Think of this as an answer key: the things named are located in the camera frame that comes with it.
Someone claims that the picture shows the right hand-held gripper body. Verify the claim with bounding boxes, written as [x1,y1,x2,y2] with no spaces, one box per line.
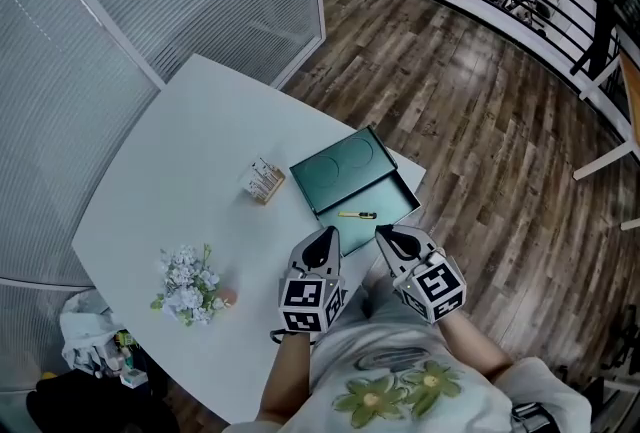
[374,223,468,324]

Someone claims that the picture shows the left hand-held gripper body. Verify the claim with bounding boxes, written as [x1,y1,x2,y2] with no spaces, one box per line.
[278,225,349,335]

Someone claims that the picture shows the green metal box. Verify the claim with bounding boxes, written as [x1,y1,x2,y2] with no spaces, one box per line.
[288,124,423,259]

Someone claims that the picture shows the person's right forearm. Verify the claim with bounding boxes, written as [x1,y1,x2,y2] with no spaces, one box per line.
[436,312,515,378]

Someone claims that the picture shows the person's left forearm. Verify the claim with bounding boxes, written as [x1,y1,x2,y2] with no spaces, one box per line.
[256,332,315,423]

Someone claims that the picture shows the small white box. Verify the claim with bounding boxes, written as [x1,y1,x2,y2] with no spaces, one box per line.
[118,367,147,390]

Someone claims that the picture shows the wooden stick holder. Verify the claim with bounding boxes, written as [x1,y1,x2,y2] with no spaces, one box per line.
[242,157,287,208]

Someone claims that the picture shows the white flower print shirt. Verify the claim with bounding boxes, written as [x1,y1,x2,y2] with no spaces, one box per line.
[293,278,594,433]

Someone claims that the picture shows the white flower bouquet pot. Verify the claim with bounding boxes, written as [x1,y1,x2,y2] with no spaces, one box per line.
[149,243,239,328]

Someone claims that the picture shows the black chair base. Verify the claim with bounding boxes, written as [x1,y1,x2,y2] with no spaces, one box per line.
[597,303,640,375]

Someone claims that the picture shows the white plastic bag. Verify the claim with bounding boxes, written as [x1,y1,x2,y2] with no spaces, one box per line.
[59,289,132,375]

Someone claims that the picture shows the black bag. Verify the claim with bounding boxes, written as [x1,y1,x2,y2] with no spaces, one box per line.
[25,368,169,433]

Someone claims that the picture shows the wooden table white legs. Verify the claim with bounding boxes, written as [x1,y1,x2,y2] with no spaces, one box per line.
[571,49,640,232]

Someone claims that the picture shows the black wrist strap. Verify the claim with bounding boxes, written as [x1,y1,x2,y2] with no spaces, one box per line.
[269,327,317,346]

